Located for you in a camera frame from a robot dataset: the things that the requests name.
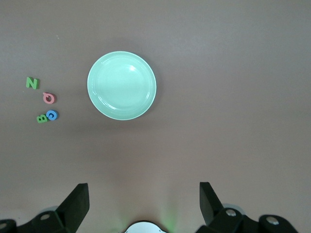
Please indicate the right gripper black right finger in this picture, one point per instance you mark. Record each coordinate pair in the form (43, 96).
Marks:
(211, 208)

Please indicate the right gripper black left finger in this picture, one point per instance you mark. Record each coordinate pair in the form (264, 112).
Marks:
(70, 211)

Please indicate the blue letter G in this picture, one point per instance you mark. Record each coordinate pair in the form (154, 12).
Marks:
(54, 117)

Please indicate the green letter B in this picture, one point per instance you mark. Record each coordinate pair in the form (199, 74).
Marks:
(41, 119)

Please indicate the pink letter Q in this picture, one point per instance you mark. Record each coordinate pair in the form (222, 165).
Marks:
(46, 100)

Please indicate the green letter N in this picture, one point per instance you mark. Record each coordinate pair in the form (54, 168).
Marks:
(32, 83)

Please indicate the light green plate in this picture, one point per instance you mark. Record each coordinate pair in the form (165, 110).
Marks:
(121, 87)

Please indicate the brown table cover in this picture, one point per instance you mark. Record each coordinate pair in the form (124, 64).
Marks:
(218, 72)

